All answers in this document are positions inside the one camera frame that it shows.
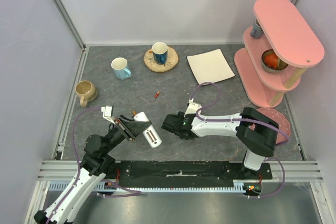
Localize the bowl with fruit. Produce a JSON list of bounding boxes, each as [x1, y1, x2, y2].
[[261, 49, 288, 73]]

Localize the pink dotted plate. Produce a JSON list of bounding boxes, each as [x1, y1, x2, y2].
[[257, 108, 291, 145]]

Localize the grey cup on shelf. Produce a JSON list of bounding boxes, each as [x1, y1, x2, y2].
[[250, 19, 264, 39]]

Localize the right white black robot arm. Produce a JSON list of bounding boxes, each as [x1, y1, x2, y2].
[[162, 107, 280, 179]]

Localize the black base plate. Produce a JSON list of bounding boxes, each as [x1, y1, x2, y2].
[[102, 161, 272, 188]]

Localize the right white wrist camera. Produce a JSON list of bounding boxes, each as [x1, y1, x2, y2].
[[184, 98, 202, 116]]

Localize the light blue mug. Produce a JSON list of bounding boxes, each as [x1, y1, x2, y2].
[[111, 57, 132, 80]]

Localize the white slotted cable duct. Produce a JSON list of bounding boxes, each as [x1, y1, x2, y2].
[[48, 181, 251, 193]]

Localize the white remote control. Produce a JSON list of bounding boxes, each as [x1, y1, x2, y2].
[[133, 112, 162, 148]]

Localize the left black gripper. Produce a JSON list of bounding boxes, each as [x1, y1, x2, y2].
[[102, 114, 152, 154]]

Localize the pink three-tier shelf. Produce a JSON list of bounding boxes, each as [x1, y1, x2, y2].
[[234, 0, 324, 108]]

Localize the purple cable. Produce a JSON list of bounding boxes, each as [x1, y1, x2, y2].
[[44, 107, 142, 224], [193, 82, 291, 199]]

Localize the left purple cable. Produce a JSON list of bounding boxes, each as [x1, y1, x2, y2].
[[44, 107, 142, 224]]

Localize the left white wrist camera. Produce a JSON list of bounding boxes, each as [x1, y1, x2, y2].
[[101, 105, 115, 124]]

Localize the beige ceramic mug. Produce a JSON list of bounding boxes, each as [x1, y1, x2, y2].
[[75, 80, 97, 108]]

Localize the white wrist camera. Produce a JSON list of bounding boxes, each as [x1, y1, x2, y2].
[[101, 105, 115, 124], [184, 98, 202, 116]]

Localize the cream square plate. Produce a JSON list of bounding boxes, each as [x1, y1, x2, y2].
[[187, 49, 235, 84]]

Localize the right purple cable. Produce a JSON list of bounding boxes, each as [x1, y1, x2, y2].
[[193, 82, 291, 199]]

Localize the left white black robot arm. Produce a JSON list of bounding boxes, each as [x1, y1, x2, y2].
[[34, 112, 152, 223]]

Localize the dark blue mug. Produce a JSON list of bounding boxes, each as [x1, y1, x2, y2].
[[152, 42, 168, 65]]

